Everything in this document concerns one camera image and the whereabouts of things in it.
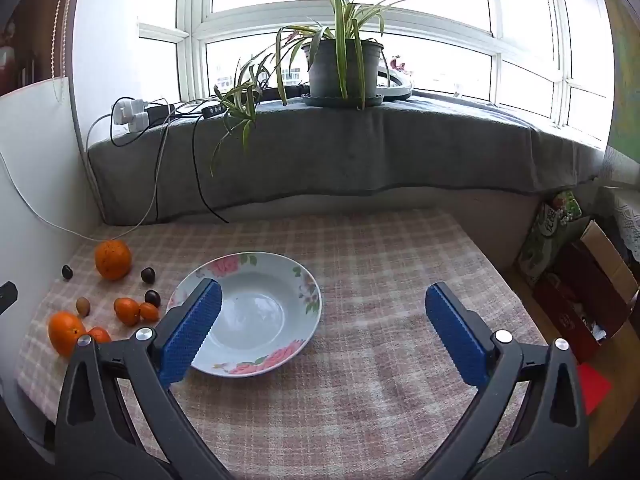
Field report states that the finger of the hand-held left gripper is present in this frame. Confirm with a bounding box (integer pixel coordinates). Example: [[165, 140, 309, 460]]
[[0, 281, 19, 318]]

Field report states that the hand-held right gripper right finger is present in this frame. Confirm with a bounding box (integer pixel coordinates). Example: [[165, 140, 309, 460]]
[[415, 282, 590, 480]]

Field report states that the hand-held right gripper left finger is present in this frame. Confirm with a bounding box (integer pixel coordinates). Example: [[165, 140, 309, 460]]
[[54, 277, 236, 480]]

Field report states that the large smooth orange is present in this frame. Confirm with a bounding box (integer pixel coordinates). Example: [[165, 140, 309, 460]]
[[48, 311, 87, 357]]

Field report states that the floral white bowl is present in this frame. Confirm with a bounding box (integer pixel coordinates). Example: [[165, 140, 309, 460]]
[[166, 251, 322, 377]]

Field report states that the large speckled orange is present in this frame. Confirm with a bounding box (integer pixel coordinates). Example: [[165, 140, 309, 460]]
[[95, 240, 133, 281]]

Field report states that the pink plaid tablecloth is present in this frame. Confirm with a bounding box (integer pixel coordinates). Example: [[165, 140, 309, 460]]
[[15, 207, 551, 480]]

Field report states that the white cabinet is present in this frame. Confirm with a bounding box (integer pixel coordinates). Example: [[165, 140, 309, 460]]
[[0, 0, 103, 451]]

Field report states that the green floral package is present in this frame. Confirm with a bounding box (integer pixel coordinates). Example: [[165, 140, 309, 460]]
[[517, 190, 583, 286]]

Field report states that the red paper sheet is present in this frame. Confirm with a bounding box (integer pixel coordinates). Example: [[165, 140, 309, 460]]
[[575, 364, 613, 416]]

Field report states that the brown cardboard box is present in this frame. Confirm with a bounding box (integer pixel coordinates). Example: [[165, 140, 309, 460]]
[[580, 220, 640, 306]]

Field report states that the grey blanket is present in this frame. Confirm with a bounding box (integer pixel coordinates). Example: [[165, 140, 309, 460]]
[[87, 91, 608, 226]]

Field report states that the white lace cloth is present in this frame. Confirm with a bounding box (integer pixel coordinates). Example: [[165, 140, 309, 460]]
[[600, 185, 640, 263]]

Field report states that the white power strip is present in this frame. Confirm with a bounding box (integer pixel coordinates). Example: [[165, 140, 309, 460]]
[[111, 98, 146, 126]]

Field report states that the dark plant saucer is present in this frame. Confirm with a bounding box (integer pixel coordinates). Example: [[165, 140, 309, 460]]
[[301, 91, 385, 109]]

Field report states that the potted spider plant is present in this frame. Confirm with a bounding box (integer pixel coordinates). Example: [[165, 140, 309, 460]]
[[210, 0, 431, 176]]

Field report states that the long thin white cable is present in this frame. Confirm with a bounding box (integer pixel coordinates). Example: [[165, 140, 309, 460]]
[[0, 120, 173, 241]]

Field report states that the black cable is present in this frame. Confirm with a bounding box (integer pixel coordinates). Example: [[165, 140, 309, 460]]
[[192, 110, 231, 223], [150, 110, 173, 223]]

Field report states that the white power cord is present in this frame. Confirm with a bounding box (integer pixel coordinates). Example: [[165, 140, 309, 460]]
[[86, 112, 117, 161]]

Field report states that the beaded blind cord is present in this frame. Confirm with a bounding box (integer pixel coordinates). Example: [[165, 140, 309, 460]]
[[50, 0, 88, 101]]

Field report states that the white window frame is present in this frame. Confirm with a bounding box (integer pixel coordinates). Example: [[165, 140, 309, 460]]
[[137, 0, 608, 148]]

